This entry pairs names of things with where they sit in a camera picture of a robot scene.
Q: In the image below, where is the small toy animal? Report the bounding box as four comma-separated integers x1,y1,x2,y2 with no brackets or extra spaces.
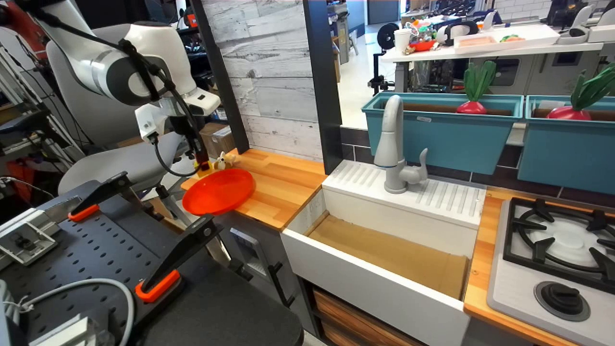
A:
214,151,236,171

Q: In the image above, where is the white toy sink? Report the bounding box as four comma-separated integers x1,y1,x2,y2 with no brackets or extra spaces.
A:
281,160,487,346

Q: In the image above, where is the red plastic plate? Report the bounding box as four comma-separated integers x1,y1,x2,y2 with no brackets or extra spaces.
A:
182,168,256,217

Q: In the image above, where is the white tray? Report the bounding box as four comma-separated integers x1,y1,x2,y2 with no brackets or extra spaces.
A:
453,32,513,54

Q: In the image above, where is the cardboard box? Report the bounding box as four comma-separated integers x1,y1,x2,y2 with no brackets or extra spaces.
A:
199,122,236,160

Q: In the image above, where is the toy radish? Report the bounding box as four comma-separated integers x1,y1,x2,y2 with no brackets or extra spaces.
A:
455,61,497,115
546,64,615,121

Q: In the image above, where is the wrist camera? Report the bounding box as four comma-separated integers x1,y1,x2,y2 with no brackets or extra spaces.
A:
135,103,169,144

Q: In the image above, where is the black and orange clamp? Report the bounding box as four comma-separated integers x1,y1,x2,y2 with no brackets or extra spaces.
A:
67,171,136,223
134,214,223,304

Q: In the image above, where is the white paper cup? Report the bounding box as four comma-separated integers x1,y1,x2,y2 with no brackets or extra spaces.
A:
393,28,413,54

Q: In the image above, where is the black door handle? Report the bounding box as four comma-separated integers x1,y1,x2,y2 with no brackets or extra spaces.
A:
268,261,297,309

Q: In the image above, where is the teal planter box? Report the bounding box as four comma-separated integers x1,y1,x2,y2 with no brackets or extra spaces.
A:
517,95,615,196
361,92,525,175

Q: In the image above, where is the white table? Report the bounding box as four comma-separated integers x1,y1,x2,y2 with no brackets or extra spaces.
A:
380,23,615,96

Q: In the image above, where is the white mounting box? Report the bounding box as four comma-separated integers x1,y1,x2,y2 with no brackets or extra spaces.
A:
0,209,62,266

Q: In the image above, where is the grey cable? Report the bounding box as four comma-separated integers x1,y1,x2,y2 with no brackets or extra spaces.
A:
18,278,136,346

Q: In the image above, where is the metal shelf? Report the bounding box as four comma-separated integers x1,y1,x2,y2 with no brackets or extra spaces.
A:
0,43,85,170

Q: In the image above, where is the black toy burner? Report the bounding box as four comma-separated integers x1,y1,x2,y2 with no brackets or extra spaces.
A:
502,197,615,297

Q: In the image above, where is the toy kitchen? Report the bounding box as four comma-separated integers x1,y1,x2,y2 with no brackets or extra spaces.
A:
180,0,615,346

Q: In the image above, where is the cabinet door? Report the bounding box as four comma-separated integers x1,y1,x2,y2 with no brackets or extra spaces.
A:
229,227,285,291

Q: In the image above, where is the grey toy tap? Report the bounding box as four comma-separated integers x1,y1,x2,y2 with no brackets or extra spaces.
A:
373,94,430,195

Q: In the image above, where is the grey stove knob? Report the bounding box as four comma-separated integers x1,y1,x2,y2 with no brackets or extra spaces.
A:
534,281,591,322

